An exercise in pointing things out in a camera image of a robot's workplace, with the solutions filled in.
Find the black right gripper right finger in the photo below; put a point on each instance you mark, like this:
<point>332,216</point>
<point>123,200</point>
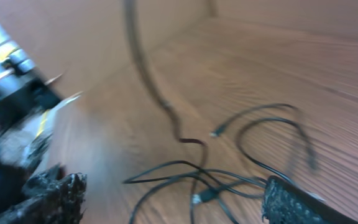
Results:
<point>283,203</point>

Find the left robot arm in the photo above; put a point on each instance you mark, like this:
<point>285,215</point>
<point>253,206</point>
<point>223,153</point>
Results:
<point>28,106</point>

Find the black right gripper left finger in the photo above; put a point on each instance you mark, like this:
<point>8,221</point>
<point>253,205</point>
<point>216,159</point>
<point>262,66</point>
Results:
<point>47,197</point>

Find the brown cardboard back panel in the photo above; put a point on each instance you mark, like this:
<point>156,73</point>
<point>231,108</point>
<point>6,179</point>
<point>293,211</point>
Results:
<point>85,39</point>

